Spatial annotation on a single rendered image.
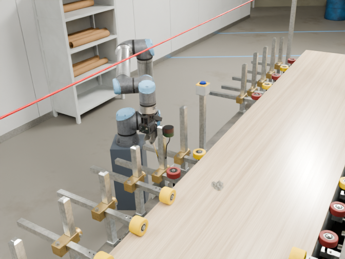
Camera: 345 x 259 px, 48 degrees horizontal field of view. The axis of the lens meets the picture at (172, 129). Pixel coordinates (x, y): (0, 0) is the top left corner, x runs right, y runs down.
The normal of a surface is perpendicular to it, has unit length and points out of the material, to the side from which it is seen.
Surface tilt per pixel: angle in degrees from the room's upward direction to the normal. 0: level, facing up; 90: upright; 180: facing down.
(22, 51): 90
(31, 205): 0
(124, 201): 90
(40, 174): 0
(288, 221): 0
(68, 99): 90
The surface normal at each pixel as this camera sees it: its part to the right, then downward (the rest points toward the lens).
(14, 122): 0.84, 0.23
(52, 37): -0.54, 0.41
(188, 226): -0.03, -0.88
